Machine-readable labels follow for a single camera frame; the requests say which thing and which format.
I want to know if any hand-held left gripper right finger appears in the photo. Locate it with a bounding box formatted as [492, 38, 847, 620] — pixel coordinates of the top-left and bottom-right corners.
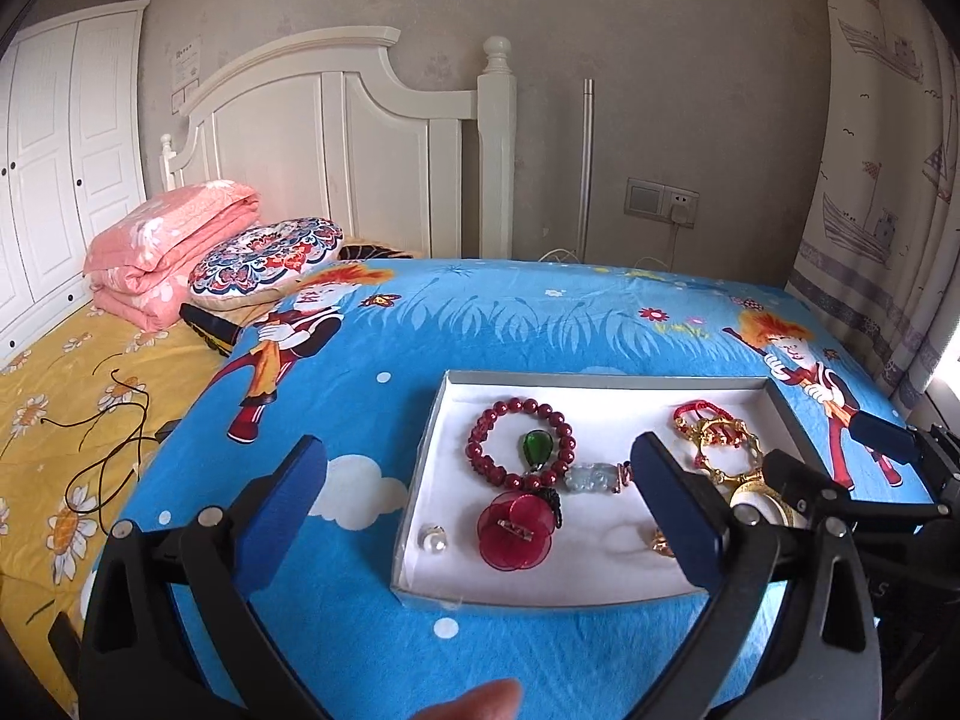
[630, 431, 882, 720]

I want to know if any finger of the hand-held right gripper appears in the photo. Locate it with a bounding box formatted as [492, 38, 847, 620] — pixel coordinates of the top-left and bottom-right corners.
[761, 450, 953, 524]
[855, 414, 960, 492]

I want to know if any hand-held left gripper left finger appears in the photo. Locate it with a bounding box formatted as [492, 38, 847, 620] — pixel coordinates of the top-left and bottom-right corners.
[79, 433, 329, 720]

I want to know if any wide gold bangle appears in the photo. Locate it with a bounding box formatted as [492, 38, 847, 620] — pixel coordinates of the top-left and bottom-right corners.
[727, 480, 811, 530]

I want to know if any gold red beaded bangle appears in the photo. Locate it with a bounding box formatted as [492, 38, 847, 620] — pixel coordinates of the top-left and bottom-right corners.
[690, 420, 766, 485]

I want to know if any jade charm cord bracelet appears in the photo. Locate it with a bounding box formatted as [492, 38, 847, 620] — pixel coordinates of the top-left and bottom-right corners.
[541, 461, 635, 530]

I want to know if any red gold wire bangle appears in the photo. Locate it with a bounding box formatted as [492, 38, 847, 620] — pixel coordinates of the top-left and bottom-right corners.
[673, 399, 740, 437]

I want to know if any white shallow cardboard box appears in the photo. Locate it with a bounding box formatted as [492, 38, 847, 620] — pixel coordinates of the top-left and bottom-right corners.
[390, 369, 826, 608]

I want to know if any green teardrop pendant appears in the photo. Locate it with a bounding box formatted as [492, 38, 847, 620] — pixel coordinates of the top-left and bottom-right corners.
[517, 429, 554, 473]

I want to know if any red bead bracelet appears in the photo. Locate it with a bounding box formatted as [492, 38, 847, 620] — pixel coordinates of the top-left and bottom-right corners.
[467, 399, 577, 488]

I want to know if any person's left hand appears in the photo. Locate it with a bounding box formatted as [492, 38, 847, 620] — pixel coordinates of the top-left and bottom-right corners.
[409, 679, 524, 720]

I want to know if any red flower brooch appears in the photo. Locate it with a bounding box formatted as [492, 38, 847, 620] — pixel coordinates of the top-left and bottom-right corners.
[478, 491, 556, 572]

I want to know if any blue printed blanket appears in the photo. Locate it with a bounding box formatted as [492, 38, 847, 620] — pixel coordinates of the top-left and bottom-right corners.
[86, 259, 938, 720]

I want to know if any patterned round-print pillow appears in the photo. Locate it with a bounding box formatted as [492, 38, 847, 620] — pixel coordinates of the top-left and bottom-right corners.
[187, 217, 344, 308]

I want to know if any yellow floral bedsheet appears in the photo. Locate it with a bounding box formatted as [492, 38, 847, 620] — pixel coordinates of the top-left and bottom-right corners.
[0, 300, 233, 713]

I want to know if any ship-print curtain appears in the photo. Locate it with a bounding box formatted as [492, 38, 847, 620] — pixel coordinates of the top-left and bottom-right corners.
[784, 0, 960, 406]

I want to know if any pink folded quilt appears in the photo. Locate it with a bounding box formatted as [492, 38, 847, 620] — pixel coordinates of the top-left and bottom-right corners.
[82, 180, 262, 331]

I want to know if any metal pole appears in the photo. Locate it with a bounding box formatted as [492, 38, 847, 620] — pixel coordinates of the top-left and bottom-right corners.
[576, 79, 597, 265]

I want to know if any white wooden headboard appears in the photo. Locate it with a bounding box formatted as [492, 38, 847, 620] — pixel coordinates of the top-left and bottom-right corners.
[159, 26, 518, 260]

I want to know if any white wardrobe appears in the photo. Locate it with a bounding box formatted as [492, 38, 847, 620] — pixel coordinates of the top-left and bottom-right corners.
[0, 0, 151, 353]

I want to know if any black cord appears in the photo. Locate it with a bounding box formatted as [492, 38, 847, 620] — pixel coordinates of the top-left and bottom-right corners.
[41, 367, 151, 533]

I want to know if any grey wall socket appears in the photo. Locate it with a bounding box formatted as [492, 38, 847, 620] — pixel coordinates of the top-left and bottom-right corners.
[666, 186, 702, 227]

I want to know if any grey wall switch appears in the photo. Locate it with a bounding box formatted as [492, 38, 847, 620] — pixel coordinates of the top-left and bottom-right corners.
[626, 178, 671, 220]

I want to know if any white wall notice paper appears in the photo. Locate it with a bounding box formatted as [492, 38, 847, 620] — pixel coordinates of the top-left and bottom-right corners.
[171, 36, 203, 117]

